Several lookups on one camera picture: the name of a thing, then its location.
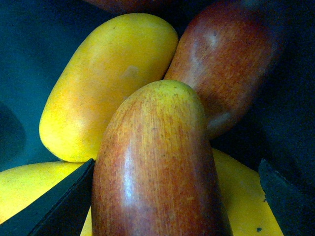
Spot yellow mango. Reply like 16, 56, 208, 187
88, 148, 282, 236
0, 161, 82, 223
39, 13, 178, 162

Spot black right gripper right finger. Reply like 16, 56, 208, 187
258, 159, 315, 236

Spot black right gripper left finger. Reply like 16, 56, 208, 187
0, 159, 95, 236

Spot dark red mango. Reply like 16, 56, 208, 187
165, 0, 281, 139

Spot red orange mango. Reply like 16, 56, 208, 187
92, 80, 232, 236

